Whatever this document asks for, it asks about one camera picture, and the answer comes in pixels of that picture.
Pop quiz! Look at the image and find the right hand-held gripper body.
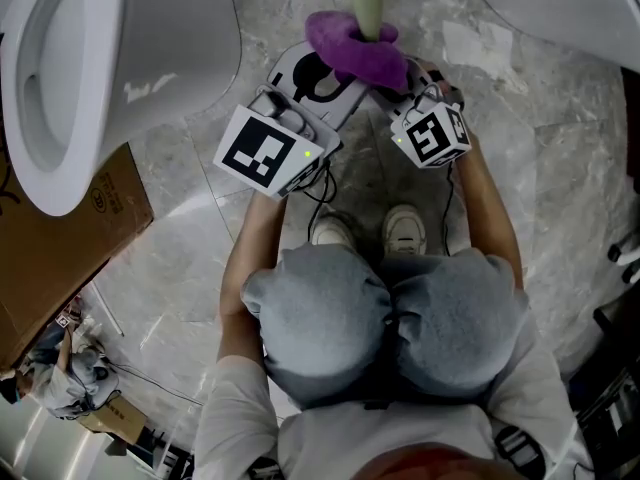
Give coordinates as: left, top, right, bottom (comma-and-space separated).
389, 70, 474, 170

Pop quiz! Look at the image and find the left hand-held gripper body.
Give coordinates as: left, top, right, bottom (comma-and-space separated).
213, 82, 344, 200

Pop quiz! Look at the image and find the purple cloth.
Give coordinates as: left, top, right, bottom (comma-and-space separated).
304, 10, 410, 93

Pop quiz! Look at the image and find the pale green toilet brush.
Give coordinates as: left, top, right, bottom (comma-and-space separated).
348, 0, 385, 42

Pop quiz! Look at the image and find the person's left forearm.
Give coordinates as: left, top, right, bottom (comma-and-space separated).
217, 191, 290, 367

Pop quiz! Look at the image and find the person's right forearm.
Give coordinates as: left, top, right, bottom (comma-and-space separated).
451, 130, 525, 289

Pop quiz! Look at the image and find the white toilet with open lid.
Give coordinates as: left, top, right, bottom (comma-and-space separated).
0, 0, 245, 218

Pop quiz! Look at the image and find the white smart toilet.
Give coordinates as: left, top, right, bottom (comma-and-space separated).
458, 0, 640, 77

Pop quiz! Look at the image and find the person's right white shoe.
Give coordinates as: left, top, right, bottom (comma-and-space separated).
381, 203, 428, 258

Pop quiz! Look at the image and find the person's white shoe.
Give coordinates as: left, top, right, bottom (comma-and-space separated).
309, 212, 358, 249
381, 203, 428, 258

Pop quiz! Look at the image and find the person's left white shoe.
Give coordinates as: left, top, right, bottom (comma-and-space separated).
309, 212, 358, 249

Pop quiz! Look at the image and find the large cardboard box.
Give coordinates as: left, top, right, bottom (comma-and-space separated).
0, 141, 155, 372

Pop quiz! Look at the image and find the dark cabinet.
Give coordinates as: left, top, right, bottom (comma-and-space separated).
569, 292, 640, 474

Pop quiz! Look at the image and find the person's white shirt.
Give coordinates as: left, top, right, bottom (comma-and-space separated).
192, 312, 594, 480

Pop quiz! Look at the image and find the small cardboard box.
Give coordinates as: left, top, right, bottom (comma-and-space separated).
74, 394, 150, 446

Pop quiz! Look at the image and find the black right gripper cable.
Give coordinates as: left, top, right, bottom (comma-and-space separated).
442, 160, 457, 258

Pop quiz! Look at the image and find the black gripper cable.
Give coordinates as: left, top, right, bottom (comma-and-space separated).
442, 160, 457, 258
298, 160, 340, 229

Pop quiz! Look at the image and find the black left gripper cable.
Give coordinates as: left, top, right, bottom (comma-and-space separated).
298, 160, 340, 229

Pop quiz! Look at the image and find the black floor cable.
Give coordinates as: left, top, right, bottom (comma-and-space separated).
107, 362, 206, 409

